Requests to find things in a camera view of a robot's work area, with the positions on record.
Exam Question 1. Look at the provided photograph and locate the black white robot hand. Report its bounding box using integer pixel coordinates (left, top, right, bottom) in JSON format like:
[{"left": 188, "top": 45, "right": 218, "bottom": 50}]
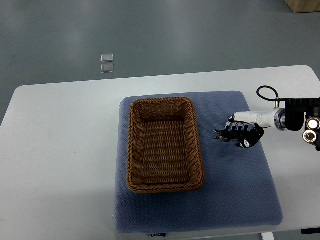
[{"left": 224, "top": 108, "right": 286, "bottom": 149}]

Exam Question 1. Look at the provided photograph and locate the dark toy crocodile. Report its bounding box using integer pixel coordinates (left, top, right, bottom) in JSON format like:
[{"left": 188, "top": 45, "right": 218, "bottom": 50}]
[{"left": 213, "top": 129, "right": 249, "bottom": 143}]

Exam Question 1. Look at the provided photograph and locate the brown wicker basket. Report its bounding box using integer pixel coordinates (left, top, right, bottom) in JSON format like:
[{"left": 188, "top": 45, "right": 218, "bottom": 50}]
[{"left": 126, "top": 97, "right": 206, "bottom": 194}]

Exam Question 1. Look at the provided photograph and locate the blue-grey foam mat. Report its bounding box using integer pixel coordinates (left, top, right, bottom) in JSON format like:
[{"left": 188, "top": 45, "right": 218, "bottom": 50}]
[{"left": 114, "top": 91, "right": 283, "bottom": 234}]

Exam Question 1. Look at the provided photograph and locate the white table leg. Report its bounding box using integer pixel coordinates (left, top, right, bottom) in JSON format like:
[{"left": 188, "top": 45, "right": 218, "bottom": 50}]
[{"left": 261, "top": 232, "right": 275, "bottom": 240}]

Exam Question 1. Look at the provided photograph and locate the lower silver floor plate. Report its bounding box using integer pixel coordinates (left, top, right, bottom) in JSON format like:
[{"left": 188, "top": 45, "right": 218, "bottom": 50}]
[{"left": 100, "top": 63, "right": 114, "bottom": 73}]

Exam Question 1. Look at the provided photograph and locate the silver floor plate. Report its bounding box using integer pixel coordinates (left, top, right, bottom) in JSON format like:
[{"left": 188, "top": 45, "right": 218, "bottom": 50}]
[
  {"left": 100, "top": 63, "right": 114, "bottom": 73},
  {"left": 100, "top": 53, "right": 114, "bottom": 63}
]

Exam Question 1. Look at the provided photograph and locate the upper silver floor plate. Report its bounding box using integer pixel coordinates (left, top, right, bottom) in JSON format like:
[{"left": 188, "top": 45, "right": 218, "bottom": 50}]
[{"left": 100, "top": 53, "right": 114, "bottom": 63}]

